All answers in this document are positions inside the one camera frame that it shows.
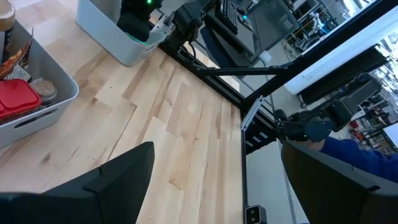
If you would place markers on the black tripod head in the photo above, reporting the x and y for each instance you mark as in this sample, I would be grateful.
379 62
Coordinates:
304 126

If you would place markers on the small black table camera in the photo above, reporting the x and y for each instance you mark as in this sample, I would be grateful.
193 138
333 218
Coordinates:
255 214

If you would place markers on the pink cube box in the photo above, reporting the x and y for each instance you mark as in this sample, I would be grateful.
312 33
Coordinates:
15 98

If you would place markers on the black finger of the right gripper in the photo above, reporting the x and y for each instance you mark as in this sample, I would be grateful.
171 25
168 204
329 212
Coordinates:
133 26

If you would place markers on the brown spice pouch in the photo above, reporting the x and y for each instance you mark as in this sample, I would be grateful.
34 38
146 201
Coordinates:
18 59

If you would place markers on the white bracket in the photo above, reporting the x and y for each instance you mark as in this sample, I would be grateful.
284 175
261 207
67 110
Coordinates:
251 113

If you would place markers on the small orange label spice jar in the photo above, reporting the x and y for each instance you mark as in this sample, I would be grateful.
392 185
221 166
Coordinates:
44 88

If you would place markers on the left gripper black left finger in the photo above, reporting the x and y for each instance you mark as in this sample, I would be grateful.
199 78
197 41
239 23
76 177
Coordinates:
109 199

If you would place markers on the person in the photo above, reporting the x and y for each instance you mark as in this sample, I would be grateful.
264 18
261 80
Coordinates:
363 158

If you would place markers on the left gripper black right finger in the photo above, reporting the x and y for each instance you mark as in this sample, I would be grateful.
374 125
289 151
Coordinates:
329 193

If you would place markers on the white plastic bin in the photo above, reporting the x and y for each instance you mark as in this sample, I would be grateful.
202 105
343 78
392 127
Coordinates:
105 34
59 81

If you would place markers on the tan peanut butter jar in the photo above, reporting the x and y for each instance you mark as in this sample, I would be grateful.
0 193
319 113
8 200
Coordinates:
6 21

